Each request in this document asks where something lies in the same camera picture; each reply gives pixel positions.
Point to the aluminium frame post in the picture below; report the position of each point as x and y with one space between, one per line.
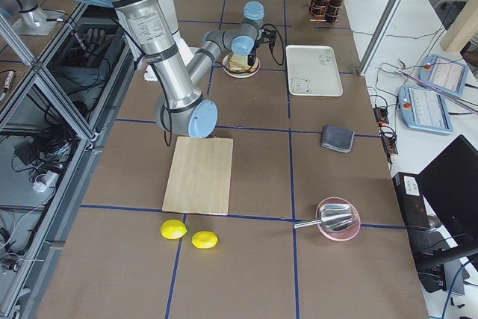
378 35

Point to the yellow lemon two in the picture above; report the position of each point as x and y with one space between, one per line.
204 240

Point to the wooden cutting board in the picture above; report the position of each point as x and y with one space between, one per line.
200 174

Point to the yellow lemon one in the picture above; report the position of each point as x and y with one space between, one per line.
173 229

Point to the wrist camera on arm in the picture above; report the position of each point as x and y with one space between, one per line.
267 36

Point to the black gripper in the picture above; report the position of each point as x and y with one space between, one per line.
252 58

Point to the blue teach pendant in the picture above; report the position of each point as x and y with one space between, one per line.
424 110
445 74

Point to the pink bowl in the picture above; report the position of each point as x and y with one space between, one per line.
345 232

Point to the folded grey cloth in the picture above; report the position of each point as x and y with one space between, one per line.
337 139

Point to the black monitor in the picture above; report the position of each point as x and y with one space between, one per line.
449 185

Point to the blue teach pendant near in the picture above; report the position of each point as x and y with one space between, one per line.
424 110

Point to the metal scoop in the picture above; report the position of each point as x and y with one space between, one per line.
332 217

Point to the blue teach pendant far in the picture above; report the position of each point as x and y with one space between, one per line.
445 74

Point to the cream bear serving tray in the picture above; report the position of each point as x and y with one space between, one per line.
313 71

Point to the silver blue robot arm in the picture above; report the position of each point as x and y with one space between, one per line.
241 41
182 109

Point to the reacher grabber stick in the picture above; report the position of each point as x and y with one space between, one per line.
412 72

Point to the copper wire bottle rack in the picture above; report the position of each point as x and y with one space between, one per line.
323 11

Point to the black computer box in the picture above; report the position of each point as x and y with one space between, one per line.
411 202

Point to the cream round plate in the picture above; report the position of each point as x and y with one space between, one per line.
243 75

